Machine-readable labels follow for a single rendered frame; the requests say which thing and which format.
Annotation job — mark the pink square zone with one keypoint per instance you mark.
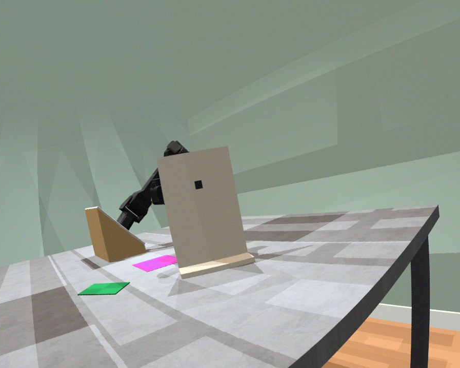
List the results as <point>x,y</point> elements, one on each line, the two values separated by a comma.
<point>156,263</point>

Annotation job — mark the green flat square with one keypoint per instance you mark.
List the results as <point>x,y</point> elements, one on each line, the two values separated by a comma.
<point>104,288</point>

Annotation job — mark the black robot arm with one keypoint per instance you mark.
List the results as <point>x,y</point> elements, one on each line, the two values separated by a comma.
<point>140,201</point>

